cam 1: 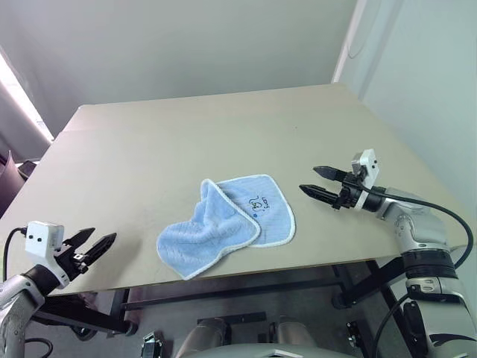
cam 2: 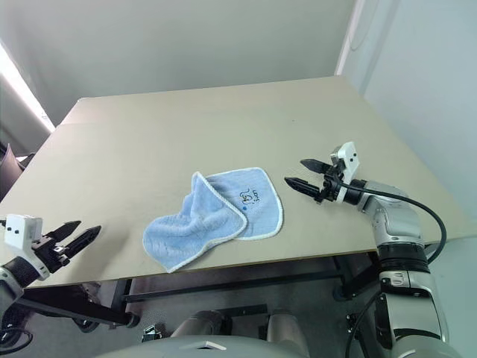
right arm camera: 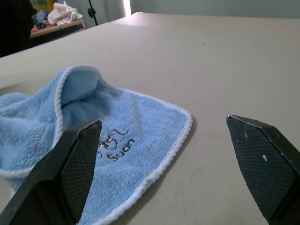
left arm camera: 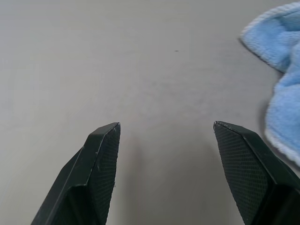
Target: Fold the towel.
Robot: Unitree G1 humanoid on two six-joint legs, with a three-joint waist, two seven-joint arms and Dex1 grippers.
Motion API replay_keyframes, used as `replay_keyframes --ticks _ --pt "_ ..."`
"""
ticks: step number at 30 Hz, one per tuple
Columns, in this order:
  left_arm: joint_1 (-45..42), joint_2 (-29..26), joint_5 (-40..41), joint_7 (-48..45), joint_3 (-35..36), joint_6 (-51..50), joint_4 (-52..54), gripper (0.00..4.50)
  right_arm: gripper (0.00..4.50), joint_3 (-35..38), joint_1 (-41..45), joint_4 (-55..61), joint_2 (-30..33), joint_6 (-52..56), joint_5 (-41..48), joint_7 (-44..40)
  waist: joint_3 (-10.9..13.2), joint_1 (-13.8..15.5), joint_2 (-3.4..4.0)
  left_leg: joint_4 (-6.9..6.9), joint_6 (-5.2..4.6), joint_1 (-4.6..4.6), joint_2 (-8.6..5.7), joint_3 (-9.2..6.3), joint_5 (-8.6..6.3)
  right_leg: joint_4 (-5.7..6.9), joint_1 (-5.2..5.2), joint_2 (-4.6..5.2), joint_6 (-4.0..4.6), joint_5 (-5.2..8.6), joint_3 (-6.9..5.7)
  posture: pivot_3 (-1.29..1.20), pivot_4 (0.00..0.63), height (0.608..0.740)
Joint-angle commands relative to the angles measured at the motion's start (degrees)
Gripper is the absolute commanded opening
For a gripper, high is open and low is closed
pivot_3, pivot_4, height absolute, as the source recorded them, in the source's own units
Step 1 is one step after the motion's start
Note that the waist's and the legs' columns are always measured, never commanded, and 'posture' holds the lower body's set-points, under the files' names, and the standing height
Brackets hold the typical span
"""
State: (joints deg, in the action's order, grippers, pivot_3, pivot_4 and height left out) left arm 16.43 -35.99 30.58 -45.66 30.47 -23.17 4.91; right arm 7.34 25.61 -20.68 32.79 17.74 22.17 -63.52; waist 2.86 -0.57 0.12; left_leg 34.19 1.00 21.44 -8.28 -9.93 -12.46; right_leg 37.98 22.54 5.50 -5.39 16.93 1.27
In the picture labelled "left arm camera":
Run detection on light blue fluffy towel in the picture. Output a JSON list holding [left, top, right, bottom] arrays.
[[239, 2, 300, 169]]

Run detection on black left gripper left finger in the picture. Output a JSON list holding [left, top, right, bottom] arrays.
[[30, 122, 121, 225]]

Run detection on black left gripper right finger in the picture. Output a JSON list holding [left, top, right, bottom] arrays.
[[213, 120, 300, 225]]

